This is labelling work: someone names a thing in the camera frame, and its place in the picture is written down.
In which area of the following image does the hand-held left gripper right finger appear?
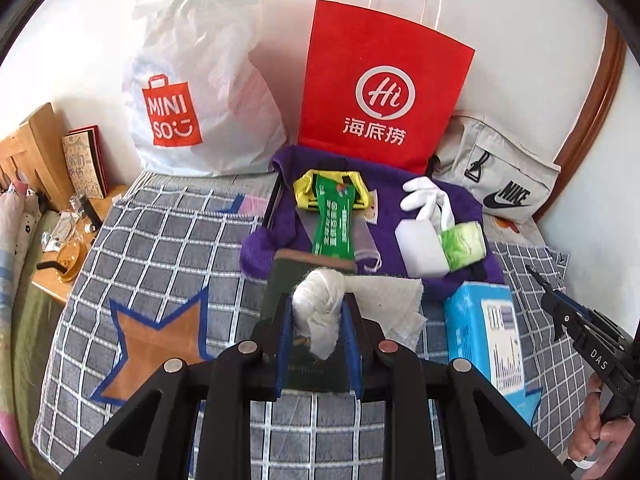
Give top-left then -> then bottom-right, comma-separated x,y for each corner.
341,292 -> 573,480

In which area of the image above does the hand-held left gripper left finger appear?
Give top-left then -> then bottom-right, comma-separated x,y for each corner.
60,294 -> 296,480

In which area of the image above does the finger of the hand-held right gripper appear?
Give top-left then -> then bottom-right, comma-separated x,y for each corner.
525,265 -> 608,323
541,292 -> 581,343

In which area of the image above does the dark metal tin box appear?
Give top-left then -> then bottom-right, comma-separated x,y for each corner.
260,249 -> 361,395

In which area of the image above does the white gauze cloth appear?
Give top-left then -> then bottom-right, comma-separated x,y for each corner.
291,269 -> 427,361

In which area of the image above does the small green tissue pack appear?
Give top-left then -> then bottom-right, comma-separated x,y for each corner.
439,222 -> 488,272

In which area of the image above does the white sponge block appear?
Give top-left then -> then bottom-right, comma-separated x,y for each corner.
395,220 -> 449,278

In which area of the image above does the green plastic packet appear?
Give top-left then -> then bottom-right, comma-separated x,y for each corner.
311,174 -> 368,261

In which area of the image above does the yellow mesh bag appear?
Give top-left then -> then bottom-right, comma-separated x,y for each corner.
292,170 -> 378,211

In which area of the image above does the person's right hand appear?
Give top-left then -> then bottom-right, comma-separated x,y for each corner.
567,375 -> 640,471

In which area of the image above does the blue tissue pack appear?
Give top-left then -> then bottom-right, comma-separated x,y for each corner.
442,281 -> 531,406

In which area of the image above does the purple towel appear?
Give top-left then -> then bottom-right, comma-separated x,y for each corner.
239,145 -> 506,298

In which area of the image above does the checked blanket with stars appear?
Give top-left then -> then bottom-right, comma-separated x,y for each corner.
32,170 -> 571,480

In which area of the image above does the white glove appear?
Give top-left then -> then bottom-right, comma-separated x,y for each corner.
400,176 -> 456,233

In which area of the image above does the grey sling bag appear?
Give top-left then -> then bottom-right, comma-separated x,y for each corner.
431,114 -> 562,224

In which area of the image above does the wooden headboard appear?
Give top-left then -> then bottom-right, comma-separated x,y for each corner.
530,15 -> 628,221

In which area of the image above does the amber glass bowl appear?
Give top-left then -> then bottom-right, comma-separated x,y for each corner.
57,242 -> 88,281

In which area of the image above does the wooden nightstand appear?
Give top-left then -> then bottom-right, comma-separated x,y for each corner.
31,185 -> 130,306

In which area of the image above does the white plastic shopping bag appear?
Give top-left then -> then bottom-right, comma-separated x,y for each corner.
122,0 -> 288,178

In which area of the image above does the green bed sheet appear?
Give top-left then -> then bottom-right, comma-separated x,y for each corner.
0,210 -> 66,461

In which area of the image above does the patterned book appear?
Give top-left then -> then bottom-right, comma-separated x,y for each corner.
62,132 -> 107,200

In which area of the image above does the red book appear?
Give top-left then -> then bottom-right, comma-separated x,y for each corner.
67,125 -> 108,186

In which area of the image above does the red paper bag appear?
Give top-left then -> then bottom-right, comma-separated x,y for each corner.
297,0 -> 476,176

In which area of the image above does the floral cloth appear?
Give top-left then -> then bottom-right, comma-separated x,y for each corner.
0,180 -> 43,291

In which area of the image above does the translucent drawstring pouch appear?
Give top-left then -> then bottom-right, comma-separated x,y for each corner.
299,205 -> 385,275

